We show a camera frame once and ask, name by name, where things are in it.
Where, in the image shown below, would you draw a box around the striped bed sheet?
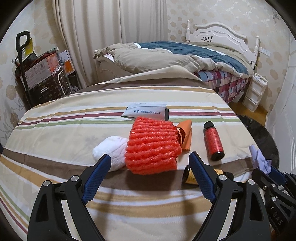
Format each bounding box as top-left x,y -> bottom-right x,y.
1,68 -> 255,240

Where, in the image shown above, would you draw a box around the white wardrobe door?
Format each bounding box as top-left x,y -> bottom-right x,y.
265,34 -> 296,174

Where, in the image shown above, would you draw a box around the red bottle black cap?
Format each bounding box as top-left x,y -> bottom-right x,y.
203,121 -> 225,162

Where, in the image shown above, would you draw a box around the lavender paper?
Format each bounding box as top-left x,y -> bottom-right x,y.
249,145 -> 272,175

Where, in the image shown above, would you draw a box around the grey white black pouch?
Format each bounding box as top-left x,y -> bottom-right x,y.
121,102 -> 169,121

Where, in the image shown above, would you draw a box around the orange-red foam fruit net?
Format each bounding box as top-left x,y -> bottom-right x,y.
125,117 -> 182,175

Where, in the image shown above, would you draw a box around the cream curtain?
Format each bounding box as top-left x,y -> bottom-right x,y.
52,1 -> 168,88

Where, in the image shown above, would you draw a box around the black hand trolley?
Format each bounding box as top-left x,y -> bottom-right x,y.
16,31 -> 32,108

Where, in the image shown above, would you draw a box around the gold bottle black cap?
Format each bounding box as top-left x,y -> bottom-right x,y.
182,165 -> 234,185

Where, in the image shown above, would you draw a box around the white plastic drawer unit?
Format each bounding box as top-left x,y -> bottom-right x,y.
242,73 -> 268,112

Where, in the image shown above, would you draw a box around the white wooden headboard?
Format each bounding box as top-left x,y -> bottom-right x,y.
186,20 -> 260,67

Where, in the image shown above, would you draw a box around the plaid bed cover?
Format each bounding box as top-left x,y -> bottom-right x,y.
194,70 -> 250,103

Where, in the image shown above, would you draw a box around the black trash bin bag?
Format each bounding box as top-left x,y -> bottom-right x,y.
238,115 -> 280,169

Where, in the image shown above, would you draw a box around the white wall sockets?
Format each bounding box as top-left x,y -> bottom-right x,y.
259,47 -> 271,57

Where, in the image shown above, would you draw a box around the white orange small box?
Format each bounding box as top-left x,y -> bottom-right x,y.
59,50 -> 75,75

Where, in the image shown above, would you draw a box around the blue beige duvet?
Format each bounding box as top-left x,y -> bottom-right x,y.
94,41 -> 254,78

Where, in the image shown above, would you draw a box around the cardboard box orange print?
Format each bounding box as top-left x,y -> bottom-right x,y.
20,52 -> 59,89

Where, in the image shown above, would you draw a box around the dark patterned storage box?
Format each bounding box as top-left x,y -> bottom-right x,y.
25,66 -> 72,108

